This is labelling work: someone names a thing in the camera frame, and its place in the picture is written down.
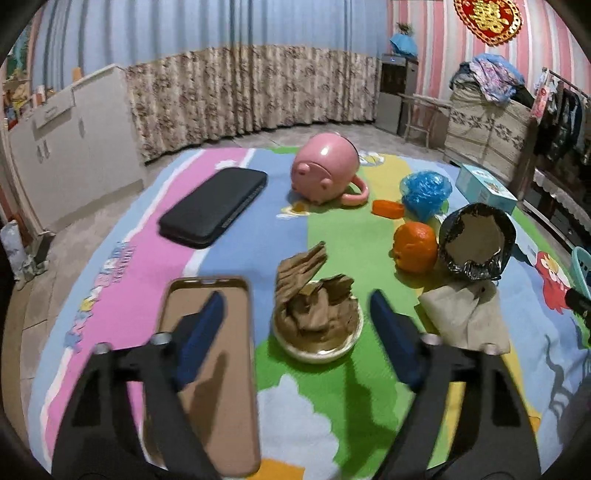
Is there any blue cloth cover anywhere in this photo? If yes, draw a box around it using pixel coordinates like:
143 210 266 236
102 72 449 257
389 31 419 58

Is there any light blue plastic basket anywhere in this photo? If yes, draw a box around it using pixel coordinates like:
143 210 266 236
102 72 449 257
571 246 591 301

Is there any metal clothes rack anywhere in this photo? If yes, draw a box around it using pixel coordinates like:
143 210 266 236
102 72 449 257
522 67 591 241

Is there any orange fruit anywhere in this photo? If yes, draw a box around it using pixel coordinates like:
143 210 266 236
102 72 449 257
392 222 439 274

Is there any blue plastic bag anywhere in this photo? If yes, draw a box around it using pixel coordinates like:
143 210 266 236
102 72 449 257
400 171 453 223

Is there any pile of colourful toys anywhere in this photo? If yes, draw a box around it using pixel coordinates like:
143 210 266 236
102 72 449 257
2 74 35 123

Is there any black leather case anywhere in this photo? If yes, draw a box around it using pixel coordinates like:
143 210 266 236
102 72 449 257
158 167 269 250

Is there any tan paper wrapper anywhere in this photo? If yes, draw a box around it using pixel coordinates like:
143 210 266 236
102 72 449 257
418 279 512 355

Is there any black foil paper cup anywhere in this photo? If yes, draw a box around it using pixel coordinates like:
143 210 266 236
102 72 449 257
437 202 517 282

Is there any white low cabinet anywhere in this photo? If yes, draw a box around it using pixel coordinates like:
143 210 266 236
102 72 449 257
0 64 147 236

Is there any pink hanging bag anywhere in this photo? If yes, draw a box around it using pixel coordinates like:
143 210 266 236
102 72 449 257
531 76 555 118

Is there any light blue cardboard box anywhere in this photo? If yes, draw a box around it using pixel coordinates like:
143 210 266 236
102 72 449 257
455 163 519 215

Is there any brown phone case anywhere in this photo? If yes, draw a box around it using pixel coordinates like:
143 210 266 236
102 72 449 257
142 276 262 478

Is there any pink pig mug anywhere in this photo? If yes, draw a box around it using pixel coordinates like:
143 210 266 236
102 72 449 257
290 131 370 206

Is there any colourful cartoon printed blanket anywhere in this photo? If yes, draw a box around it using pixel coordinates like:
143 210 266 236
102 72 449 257
28 147 591 480

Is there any red gold heart wall ornament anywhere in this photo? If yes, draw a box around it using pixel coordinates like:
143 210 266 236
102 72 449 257
453 0 522 46

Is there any brown paper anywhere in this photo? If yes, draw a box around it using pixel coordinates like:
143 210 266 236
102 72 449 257
275 241 355 340

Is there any small round glass table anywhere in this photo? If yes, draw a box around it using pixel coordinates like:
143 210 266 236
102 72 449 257
398 92 452 148

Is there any pile of folded clothes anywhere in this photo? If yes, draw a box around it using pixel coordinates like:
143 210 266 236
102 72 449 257
450 53 534 107

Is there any white round bowl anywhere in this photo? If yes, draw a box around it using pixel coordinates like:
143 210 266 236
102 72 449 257
271 295 365 365

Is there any grey plastic bag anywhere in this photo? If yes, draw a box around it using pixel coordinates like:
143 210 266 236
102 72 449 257
0 219 49 283

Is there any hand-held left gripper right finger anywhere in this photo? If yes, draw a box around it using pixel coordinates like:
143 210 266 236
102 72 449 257
369 289 541 480

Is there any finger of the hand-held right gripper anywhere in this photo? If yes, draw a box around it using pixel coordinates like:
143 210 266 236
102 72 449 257
566 286 591 319

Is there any teal wall poster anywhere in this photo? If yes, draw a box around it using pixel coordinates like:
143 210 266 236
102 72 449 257
7 25 34 77

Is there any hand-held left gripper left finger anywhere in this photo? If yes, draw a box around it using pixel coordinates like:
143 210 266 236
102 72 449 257
51 290 226 480

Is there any blue and floral curtain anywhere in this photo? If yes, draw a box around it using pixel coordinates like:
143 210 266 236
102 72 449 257
32 0 389 162

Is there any white lace shelf cover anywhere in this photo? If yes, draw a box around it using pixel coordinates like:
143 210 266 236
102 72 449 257
533 168 591 217

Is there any grey water dispenser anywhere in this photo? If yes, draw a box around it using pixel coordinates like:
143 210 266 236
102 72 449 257
376 53 420 136

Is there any row of hanging dark clothes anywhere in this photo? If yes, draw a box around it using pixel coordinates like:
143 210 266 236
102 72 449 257
536 85 591 185

